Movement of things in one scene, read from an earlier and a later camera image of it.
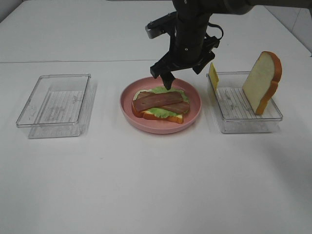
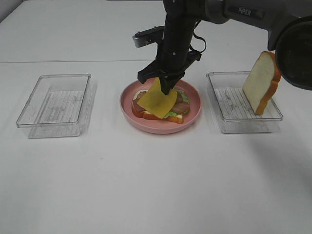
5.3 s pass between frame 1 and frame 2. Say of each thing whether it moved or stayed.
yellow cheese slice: moved
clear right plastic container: stayed
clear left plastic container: stayed
